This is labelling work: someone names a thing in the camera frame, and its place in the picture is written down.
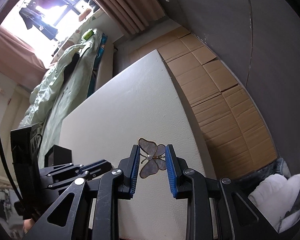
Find butterfly brooch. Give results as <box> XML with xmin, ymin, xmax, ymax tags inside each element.
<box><xmin>138</xmin><ymin>138</ymin><xmax>166</xmax><ymax>179</ymax></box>

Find left hand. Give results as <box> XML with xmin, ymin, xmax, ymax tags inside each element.
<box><xmin>23</xmin><ymin>219</ymin><xmax>35</xmax><ymax>233</ymax></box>

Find flattened cardboard sheets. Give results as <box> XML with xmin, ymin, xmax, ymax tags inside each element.
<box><xmin>128</xmin><ymin>27</ymin><xmax>277</xmax><ymax>179</ymax></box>

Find light green duvet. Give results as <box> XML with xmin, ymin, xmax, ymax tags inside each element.
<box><xmin>19</xmin><ymin>40</ymin><xmax>96</xmax><ymax>128</ymax></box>

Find green bed sheet mattress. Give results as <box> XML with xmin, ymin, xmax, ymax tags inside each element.
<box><xmin>37</xmin><ymin>28</ymin><xmax>108</xmax><ymax>168</ymax></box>

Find black item on bed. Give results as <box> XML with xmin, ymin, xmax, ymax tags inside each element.
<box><xmin>63</xmin><ymin>53</ymin><xmax>80</xmax><ymax>85</ymax></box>

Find green tissue box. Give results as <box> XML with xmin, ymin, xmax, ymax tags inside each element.
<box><xmin>82</xmin><ymin>29</ymin><xmax>94</xmax><ymax>41</ymax></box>

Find left pink curtain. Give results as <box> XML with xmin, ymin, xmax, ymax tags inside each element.
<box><xmin>0</xmin><ymin>27</ymin><xmax>47</xmax><ymax>90</ymax></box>

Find pink curtain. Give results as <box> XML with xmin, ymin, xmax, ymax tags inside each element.
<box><xmin>0</xmin><ymin>27</ymin><xmax>47</xmax><ymax>90</ymax></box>
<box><xmin>93</xmin><ymin>0</ymin><xmax>165</xmax><ymax>37</ymax></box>

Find orange plush toy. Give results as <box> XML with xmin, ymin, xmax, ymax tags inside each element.
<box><xmin>78</xmin><ymin>8</ymin><xmax>91</xmax><ymax>22</ymax></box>

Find hanging dark clothes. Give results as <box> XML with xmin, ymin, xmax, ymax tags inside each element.
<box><xmin>19</xmin><ymin>0</ymin><xmax>80</xmax><ymax>41</ymax></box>

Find black cable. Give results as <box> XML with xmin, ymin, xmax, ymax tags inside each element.
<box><xmin>0</xmin><ymin>109</ymin><xmax>24</xmax><ymax>202</ymax></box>

